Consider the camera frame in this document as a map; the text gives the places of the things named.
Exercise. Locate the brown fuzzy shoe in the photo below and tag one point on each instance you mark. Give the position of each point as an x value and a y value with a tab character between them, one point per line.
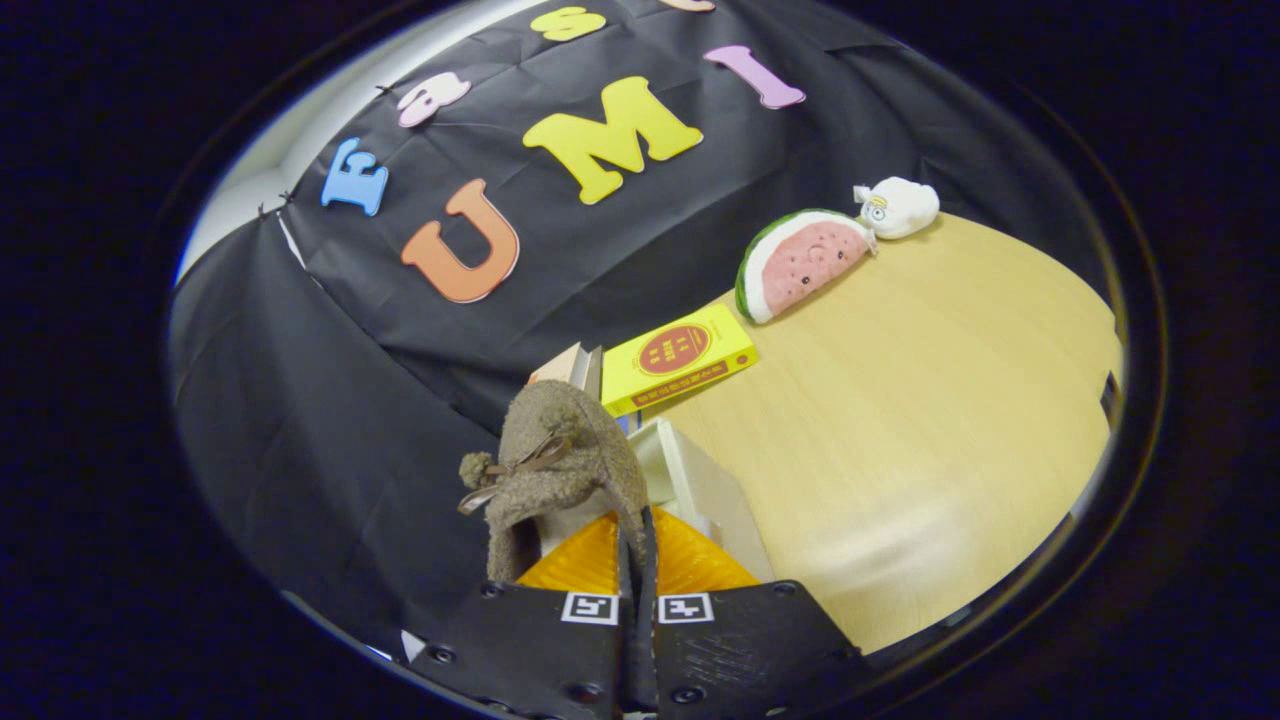
570	450

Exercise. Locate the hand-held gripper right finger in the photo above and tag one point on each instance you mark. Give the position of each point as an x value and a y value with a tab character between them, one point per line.
654	650

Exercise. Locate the watermelon slice plush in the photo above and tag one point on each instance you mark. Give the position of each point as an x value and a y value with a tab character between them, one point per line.
800	260

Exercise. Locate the yellow book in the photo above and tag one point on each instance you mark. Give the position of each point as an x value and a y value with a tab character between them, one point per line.
680	360

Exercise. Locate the white device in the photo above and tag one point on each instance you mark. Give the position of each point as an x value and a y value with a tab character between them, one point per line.
411	645

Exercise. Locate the cream storage box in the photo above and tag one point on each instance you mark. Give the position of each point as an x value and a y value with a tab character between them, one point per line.
700	490

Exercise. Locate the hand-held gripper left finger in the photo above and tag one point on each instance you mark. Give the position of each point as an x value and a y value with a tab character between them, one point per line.
628	650

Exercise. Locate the grey book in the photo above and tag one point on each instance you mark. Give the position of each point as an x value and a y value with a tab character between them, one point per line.
594	372

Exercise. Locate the beige book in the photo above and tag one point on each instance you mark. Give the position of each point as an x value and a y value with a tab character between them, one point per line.
562	365

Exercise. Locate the white plush toy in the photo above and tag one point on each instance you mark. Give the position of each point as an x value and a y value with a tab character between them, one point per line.
900	207

